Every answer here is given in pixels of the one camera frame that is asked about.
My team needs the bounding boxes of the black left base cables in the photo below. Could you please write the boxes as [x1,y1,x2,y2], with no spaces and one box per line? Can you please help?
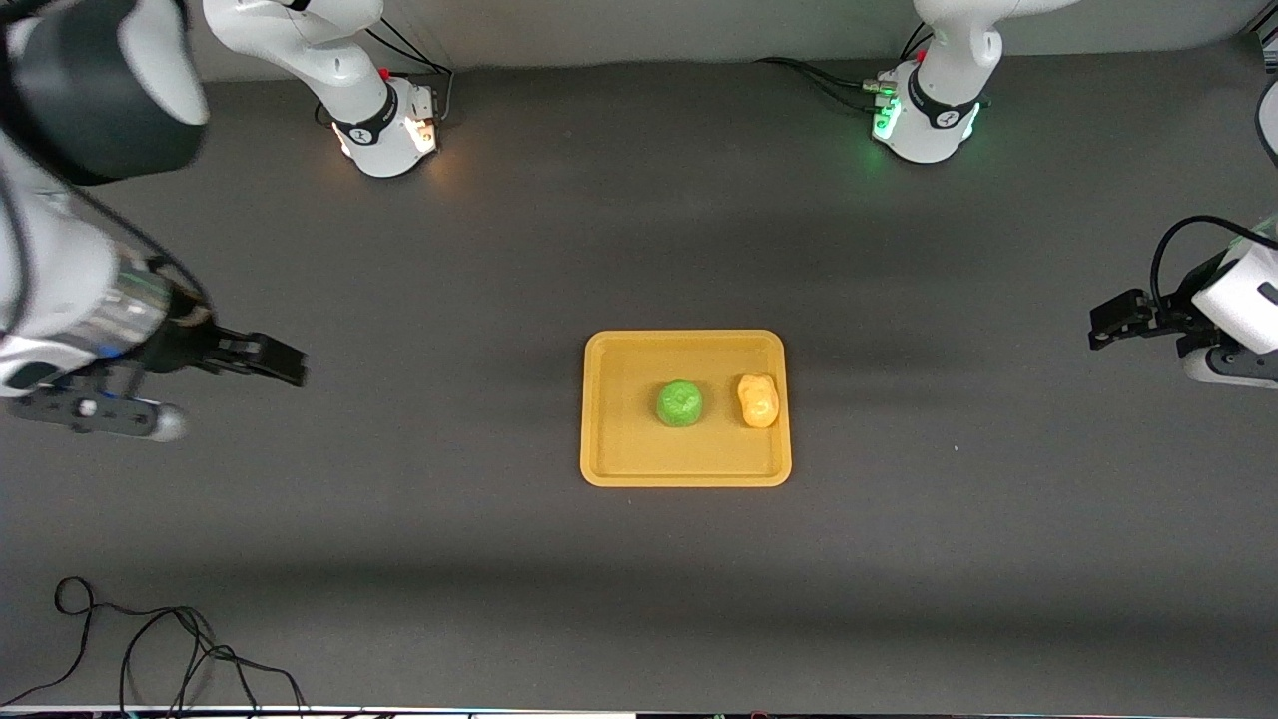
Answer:
[754,20,935,116]

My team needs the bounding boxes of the thin black loose cable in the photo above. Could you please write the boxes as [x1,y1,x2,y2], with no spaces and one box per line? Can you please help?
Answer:
[0,576,309,716]

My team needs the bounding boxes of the dark grey table cloth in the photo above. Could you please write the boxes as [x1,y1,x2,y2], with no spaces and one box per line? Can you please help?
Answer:
[0,40,1278,712]

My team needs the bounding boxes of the green apple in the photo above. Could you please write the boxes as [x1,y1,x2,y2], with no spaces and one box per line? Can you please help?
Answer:
[654,378,705,429]

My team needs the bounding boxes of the black right base cables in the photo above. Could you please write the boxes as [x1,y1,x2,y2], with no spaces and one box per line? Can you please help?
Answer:
[367,17,457,129]

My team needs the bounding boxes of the yellow potato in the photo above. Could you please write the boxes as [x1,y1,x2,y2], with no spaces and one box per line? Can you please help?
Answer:
[736,372,781,430]

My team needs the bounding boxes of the yellow plastic tray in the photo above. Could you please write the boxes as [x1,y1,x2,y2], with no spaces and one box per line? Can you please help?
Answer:
[579,329,794,489]

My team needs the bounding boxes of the black base cables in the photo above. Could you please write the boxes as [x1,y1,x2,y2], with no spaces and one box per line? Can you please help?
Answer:
[754,20,935,116]
[367,17,457,129]

